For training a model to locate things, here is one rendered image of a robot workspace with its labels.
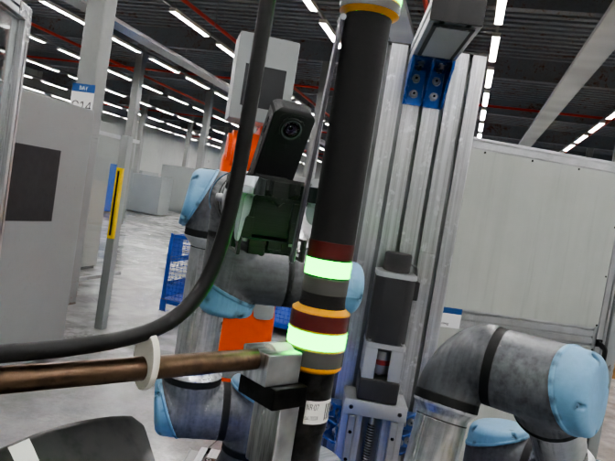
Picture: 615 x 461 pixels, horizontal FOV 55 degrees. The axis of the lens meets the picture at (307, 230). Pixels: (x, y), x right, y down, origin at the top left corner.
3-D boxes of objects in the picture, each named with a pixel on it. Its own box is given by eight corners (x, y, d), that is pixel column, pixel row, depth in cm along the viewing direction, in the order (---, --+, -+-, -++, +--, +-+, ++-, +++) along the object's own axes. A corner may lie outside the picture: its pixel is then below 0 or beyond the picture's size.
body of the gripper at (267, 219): (308, 263, 59) (279, 249, 71) (321, 179, 59) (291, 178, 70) (233, 254, 57) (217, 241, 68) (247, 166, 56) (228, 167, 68)
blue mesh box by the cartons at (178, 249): (156, 310, 729) (167, 231, 723) (200, 297, 852) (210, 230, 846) (221, 325, 706) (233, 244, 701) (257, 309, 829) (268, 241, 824)
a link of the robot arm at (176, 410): (223, 452, 115) (266, 176, 111) (145, 447, 112) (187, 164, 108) (220, 426, 127) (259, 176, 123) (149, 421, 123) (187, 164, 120)
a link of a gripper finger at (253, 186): (246, 247, 48) (264, 241, 57) (257, 176, 48) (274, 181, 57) (210, 241, 48) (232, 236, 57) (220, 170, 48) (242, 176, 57)
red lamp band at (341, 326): (317, 336, 40) (319, 318, 40) (277, 319, 43) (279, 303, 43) (360, 333, 43) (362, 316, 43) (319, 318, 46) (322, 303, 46)
